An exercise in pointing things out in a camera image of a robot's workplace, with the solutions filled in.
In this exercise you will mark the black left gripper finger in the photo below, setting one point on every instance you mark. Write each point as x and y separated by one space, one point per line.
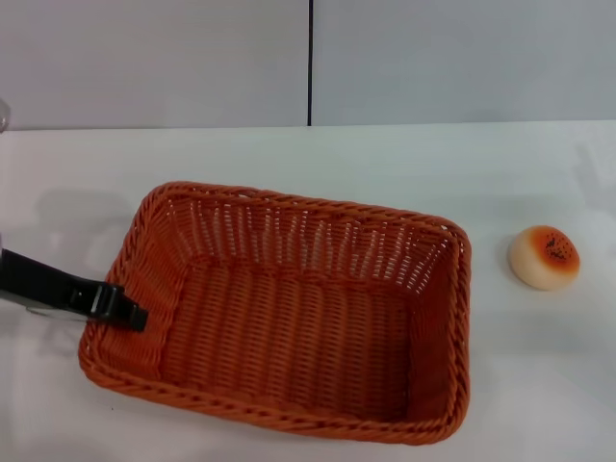
58 315
53 284

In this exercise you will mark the orange woven plastic basket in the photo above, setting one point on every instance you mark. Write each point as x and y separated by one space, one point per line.
293 327

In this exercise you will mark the round toasted bun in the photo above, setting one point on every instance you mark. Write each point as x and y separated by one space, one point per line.
541 262

